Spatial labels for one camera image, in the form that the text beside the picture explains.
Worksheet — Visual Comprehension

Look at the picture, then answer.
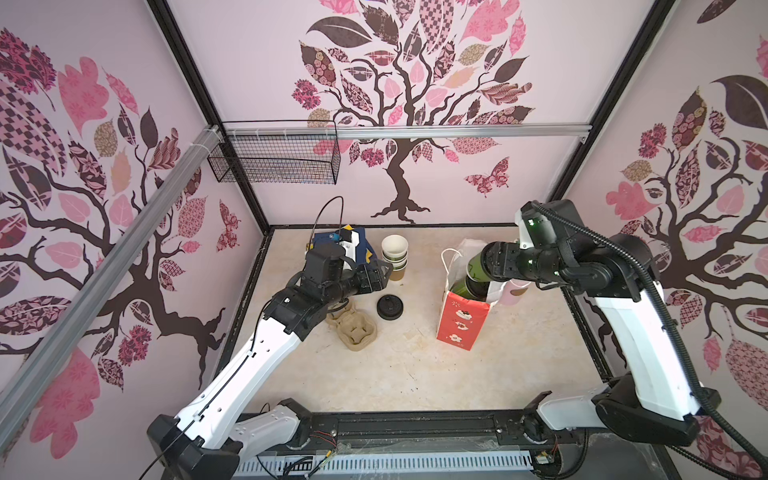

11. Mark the green paper coffee cup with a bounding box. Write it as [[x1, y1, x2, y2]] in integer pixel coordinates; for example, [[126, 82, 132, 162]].
[[450, 253, 491, 301]]

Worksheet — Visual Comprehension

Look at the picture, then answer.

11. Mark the black wire basket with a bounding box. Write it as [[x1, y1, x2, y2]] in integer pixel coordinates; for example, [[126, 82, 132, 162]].
[[208, 120, 341, 185]]

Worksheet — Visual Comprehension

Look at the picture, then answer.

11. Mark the stack of paper cups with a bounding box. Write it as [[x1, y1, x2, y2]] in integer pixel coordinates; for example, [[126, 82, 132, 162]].
[[381, 234, 409, 281]]

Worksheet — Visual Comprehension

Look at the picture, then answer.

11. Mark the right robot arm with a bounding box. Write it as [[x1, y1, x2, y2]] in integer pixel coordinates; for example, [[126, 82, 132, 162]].
[[466, 200, 767, 478]]

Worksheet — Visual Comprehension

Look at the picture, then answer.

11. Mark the white cable duct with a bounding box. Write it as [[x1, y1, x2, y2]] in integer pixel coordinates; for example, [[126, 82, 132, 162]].
[[234, 451, 533, 479]]

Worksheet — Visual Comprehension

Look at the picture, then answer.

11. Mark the aluminium frame bar back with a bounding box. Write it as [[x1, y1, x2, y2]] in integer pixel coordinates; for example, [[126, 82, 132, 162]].
[[225, 122, 592, 140]]

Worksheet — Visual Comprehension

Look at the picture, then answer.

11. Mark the aluminium frame bar left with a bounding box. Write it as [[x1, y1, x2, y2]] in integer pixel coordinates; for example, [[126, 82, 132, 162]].
[[1, 125, 223, 448]]

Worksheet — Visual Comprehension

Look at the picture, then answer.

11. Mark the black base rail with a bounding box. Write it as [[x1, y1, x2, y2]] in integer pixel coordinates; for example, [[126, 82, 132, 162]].
[[161, 407, 679, 480]]

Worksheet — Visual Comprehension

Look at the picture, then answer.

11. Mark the red white paper bag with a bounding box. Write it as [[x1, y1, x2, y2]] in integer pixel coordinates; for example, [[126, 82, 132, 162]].
[[436, 239, 507, 351]]

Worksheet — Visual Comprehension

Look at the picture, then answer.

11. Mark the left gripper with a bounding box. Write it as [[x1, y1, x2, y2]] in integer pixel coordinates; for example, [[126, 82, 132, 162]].
[[324, 258, 393, 306]]

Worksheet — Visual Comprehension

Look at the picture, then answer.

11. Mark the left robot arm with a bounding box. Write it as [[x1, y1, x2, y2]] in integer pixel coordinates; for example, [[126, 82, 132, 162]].
[[147, 231, 393, 479]]

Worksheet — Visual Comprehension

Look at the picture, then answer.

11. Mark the pink cylinder holder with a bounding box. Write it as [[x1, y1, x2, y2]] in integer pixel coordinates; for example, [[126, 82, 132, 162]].
[[498, 280, 531, 306]]

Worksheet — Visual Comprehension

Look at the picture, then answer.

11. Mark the blue napkin stack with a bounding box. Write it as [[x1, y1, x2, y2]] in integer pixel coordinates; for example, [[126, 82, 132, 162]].
[[310, 225, 377, 264]]

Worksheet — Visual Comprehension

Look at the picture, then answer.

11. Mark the pulp cup carrier tray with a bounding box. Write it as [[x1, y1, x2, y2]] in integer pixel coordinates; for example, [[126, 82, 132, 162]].
[[325, 300, 378, 352]]

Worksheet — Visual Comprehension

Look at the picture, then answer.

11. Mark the aluminium frame bar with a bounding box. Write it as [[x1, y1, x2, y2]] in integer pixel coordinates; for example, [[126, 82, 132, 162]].
[[225, 122, 592, 140], [1, 125, 223, 448]]

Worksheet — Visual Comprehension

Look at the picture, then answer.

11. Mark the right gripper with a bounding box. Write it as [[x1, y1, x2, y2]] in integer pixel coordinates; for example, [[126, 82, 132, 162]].
[[479, 241, 560, 288]]

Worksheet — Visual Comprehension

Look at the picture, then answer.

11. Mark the stack of black lids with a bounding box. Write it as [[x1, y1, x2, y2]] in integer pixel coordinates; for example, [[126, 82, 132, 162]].
[[376, 294, 404, 321]]

